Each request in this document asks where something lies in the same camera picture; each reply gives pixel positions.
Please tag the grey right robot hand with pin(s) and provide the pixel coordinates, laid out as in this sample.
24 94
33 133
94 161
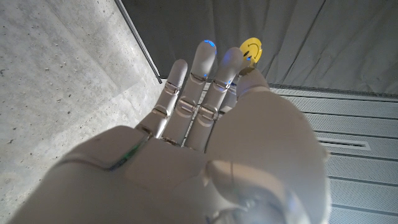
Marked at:
186 174

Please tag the black backdrop stand pole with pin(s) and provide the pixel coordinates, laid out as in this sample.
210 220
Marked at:
136 37

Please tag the black backdrop curtain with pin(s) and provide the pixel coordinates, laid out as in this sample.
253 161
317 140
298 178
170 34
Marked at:
311 37

